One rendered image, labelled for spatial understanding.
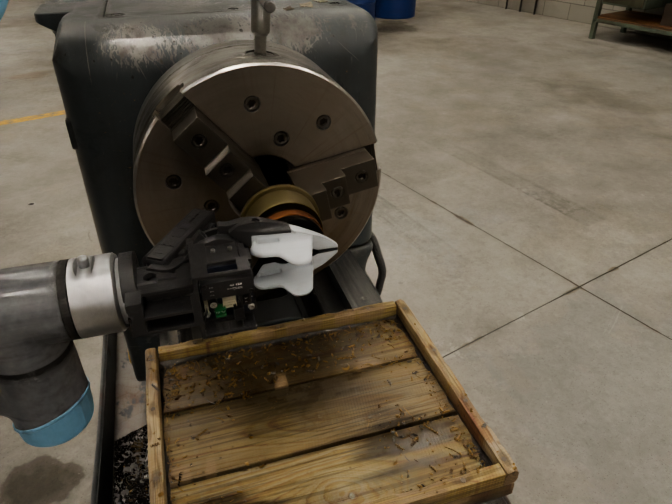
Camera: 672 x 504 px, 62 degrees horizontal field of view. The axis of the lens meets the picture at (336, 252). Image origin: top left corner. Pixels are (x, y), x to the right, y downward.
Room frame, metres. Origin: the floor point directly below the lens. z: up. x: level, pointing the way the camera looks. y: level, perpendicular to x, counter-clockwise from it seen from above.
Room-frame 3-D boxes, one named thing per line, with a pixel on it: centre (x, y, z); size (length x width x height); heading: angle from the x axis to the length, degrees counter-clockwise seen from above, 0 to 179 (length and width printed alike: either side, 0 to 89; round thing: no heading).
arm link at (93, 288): (0.42, 0.22, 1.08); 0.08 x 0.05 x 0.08; 17
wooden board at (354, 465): (0.44, 0.03, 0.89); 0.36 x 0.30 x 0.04; 107
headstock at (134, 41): (1.06, 0.24, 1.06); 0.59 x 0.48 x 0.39; 17
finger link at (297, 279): (0.47, 0.04, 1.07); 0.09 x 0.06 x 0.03; 107
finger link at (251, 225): (0.48, 0.09, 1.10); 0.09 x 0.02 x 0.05; 107
